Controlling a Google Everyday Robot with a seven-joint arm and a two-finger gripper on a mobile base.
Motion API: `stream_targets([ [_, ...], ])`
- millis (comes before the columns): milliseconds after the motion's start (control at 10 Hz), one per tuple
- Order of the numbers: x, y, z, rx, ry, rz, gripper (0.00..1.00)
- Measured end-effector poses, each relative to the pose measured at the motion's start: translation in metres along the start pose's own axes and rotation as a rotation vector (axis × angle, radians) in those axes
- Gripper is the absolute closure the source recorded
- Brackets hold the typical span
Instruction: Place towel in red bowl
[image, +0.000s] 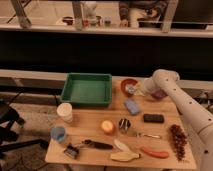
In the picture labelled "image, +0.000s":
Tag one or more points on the small metal cup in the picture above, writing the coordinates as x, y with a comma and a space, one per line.
124, 125

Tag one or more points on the white plastic cup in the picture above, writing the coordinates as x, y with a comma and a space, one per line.
64, 110

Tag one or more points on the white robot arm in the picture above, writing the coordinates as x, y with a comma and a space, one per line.
200, 118

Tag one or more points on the white towel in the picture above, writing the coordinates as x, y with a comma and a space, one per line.
132, 90

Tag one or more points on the orange round fruit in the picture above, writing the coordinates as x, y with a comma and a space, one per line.
108, 127

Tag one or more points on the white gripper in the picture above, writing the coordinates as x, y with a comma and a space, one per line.
148, 86

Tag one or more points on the green plastic tray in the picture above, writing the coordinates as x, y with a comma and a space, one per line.
87, 89

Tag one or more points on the dark red grape bunch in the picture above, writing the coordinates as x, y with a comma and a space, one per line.
179, 141

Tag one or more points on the red bowl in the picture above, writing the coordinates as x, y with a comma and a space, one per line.
125, 82

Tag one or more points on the black rectangular block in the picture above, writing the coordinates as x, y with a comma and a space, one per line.
153, 118

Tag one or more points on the silver metal utensil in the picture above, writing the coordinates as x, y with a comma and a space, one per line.
148, 135

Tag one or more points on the blue plastic cup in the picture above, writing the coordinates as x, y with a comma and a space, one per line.
58, 134

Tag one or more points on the orange carrot toy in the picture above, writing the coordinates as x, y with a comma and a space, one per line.
157, 154

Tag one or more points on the blue sponge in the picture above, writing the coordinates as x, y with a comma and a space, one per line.
132, 107

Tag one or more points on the white plastic spatula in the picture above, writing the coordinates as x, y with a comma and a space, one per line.
121, 145

